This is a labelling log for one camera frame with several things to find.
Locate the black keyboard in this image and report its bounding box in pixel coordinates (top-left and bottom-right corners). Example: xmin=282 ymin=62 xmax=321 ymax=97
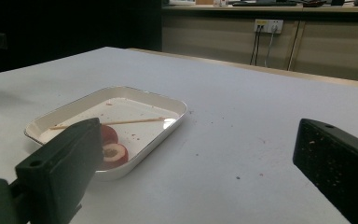
xmin=232 ymin=0 xmax=297 ymax=7

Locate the red fruit slice pale flesh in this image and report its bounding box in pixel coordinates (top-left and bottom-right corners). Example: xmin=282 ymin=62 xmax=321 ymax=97
xmin=101 ymin=142 xmax=130 ymax=171

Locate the white table cover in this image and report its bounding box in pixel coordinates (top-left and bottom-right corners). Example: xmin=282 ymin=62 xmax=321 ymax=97
xmin=0 ymin=46 xmax=358 ymax=224

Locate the black curtain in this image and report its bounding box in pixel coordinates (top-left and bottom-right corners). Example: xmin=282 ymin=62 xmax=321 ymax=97
xmin=0 ymin=0 xmax=163 ymax=77

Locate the white wall socket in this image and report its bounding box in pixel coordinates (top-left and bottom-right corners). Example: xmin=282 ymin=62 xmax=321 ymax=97
xmin=254 ymin=19 xmax=284 ymax=35

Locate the black power cable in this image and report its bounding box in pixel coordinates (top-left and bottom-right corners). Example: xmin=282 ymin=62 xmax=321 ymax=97
xmin=250 ymin=26 xmax=259 ymax=65
xmin=255 ymin=27 xmax=263 ymax=67

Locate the red fruit piece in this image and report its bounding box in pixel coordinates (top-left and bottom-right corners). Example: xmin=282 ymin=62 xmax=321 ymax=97
xmin=100 ymin=124 xmax=119 ymax=146

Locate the background desk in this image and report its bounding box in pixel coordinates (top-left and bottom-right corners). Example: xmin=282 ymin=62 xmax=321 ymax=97
xmin=161 ymin=0 xmax=358 ymax=22

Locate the thin wooden skewer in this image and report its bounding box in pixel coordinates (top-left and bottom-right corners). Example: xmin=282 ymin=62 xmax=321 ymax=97
xmin=48 ymin=117 xmax=169 ymax=131

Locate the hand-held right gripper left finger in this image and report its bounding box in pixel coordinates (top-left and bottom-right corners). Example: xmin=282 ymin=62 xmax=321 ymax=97
xmin=14 ymin=117 xmax=104 ymax=224

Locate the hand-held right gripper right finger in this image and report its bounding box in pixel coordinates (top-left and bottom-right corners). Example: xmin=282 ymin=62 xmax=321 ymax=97
xmin=292 ymin=118 xmax=358 ymax=224

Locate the white power cable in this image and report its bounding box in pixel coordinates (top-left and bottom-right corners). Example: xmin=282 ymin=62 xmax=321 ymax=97
xmin=263 ymin=28 xmax=277 ymax=68

